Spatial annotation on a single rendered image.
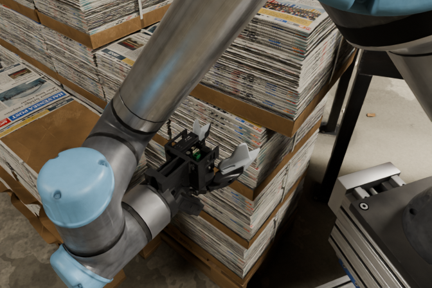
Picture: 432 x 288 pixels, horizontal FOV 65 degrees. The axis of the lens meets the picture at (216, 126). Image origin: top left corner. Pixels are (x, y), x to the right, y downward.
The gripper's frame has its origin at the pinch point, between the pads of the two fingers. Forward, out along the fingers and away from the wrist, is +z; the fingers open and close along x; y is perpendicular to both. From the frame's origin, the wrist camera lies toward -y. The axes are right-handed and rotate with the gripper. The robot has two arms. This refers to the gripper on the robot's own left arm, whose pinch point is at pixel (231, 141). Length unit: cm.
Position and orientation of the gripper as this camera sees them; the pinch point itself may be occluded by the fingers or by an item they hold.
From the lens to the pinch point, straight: 64.6
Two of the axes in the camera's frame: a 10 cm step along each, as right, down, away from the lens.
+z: 6.1, -5.1, 6.0
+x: -7.9, -4.0, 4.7
